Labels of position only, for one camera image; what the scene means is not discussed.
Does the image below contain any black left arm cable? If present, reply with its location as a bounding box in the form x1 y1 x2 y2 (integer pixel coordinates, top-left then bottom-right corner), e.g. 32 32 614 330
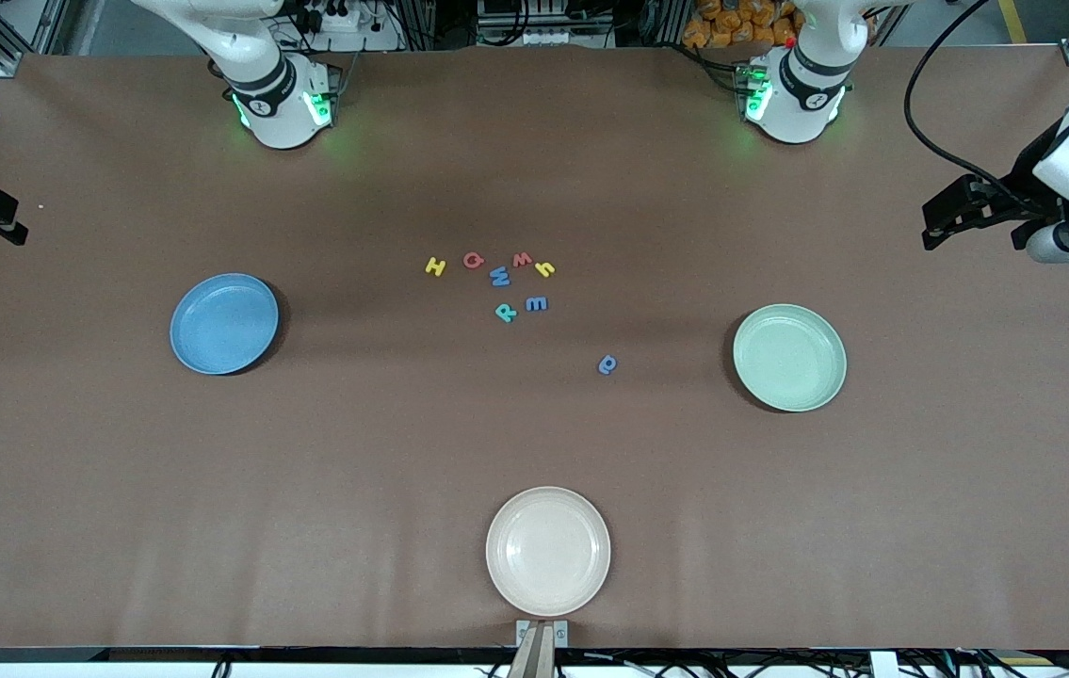
904 0 1015 191

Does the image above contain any green plate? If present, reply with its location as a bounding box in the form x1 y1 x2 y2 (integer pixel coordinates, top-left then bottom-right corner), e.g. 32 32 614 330
733 303 848 413

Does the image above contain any blue plate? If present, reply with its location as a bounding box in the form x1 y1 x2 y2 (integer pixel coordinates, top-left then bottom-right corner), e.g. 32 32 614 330
170 273 280 376

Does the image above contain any brown table cover sheet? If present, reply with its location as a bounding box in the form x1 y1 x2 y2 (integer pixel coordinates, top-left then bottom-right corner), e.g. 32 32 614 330
0 45 1069 653

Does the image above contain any black white electronics box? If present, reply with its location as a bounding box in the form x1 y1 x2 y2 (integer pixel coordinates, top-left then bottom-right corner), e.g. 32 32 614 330
478 0 615 48

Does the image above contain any white power strip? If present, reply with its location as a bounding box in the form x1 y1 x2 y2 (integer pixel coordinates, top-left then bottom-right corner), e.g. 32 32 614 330
299 0 403 53

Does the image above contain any pile of orange packets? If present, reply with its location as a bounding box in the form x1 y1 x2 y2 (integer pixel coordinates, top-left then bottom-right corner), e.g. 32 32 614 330
682 0 803 50

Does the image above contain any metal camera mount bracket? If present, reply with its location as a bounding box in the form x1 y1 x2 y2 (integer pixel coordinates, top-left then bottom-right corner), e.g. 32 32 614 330
515 619 570 678

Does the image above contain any beige plate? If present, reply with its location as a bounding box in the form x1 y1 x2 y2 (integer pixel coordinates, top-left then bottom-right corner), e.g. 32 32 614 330
485 486 612 618

